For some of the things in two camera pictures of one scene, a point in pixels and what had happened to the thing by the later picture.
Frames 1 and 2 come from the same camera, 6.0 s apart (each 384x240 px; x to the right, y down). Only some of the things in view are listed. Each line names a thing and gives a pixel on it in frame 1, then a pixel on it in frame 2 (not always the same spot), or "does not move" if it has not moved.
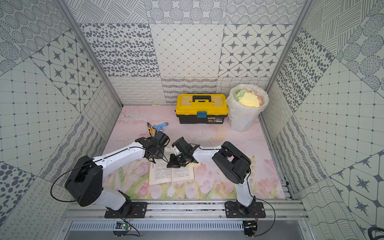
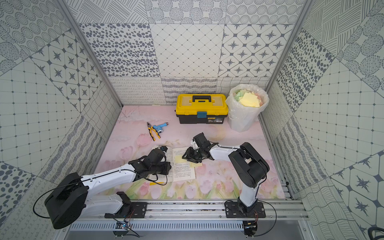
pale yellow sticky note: (193, 164) does not move
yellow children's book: (159, 172) does not move
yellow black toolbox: (201, 108) does not move
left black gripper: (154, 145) to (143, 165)
